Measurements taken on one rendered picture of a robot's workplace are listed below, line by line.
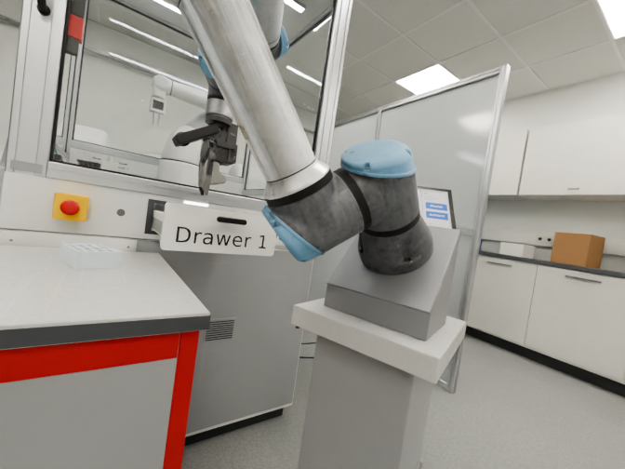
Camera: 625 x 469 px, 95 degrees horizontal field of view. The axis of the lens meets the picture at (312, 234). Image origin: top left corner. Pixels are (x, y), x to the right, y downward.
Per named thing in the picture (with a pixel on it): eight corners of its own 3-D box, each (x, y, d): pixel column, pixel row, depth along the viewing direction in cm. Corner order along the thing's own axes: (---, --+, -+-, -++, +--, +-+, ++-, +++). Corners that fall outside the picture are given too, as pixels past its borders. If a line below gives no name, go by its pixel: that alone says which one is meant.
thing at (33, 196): (315, 251, 133) (320, 221, 133) (-3, 227, 73) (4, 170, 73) (239, 230, 210) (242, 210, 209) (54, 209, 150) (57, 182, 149)
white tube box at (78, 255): (120, 267, 67) (123, 251, 67) (75, 269, 60) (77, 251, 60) (100, 258, 74) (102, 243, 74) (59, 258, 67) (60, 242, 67)
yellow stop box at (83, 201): (86, 222, 79) (88, 196, 79) (50, 219, 75) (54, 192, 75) (86, 221, 83) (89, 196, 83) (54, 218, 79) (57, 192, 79)
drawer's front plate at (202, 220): (273, 256, 82) (278, 218, 82) (160, 249, 65) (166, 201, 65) (270, 255, 83) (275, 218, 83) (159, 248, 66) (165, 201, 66)
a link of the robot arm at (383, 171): (435, 209, 51) (430, 138, 43) (371, 246, 49) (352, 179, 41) (394, 185, 60) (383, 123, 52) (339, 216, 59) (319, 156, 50)
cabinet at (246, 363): (293, 417, 136) (318, 251, 134) (-34, 527, 76) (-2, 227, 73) (226, 337, 214) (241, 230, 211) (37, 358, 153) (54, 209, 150)
